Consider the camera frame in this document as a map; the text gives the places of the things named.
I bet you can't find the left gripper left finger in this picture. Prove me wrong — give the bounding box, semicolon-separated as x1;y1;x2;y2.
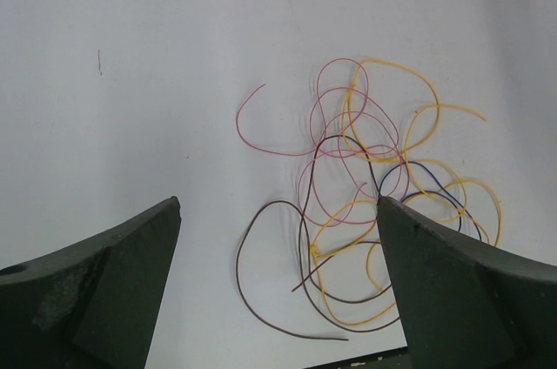
1;197;181;368

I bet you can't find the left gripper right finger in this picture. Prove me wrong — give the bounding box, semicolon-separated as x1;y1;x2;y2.
377;197;556;368

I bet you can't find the yellow thin wire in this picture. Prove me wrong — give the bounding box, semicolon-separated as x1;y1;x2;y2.
309;158;503;332
341;58;487;165

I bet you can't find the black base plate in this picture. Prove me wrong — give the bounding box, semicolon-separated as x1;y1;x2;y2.
309;347;413;369

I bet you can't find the blue thin wire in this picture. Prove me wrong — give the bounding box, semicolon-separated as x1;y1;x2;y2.
378;161;483;243

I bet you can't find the brown thin wire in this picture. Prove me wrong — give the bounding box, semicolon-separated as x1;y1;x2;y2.
236;135;404;341

